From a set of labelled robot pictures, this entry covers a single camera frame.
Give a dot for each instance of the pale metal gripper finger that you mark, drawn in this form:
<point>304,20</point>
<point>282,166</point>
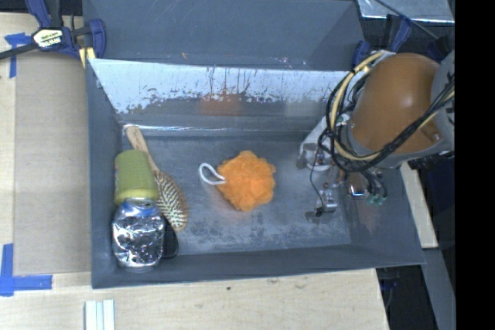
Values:
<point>356,189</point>
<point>328,205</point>

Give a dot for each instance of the orange mesh bath sponge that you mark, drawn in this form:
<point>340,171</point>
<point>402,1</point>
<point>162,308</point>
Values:
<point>247,181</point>

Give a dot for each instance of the grey metal bin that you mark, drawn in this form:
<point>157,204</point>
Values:
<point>247,235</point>

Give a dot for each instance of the wooden hairbrush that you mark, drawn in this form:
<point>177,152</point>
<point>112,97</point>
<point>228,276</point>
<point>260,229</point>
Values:
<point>172,201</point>

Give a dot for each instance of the green and yellow plastic cup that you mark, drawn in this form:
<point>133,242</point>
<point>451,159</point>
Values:
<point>133,174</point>

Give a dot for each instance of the crushed silver can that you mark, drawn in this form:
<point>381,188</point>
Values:
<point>137,235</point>

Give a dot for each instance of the pale wood flat board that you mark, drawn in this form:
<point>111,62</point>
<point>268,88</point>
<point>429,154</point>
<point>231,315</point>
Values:
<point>50,166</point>

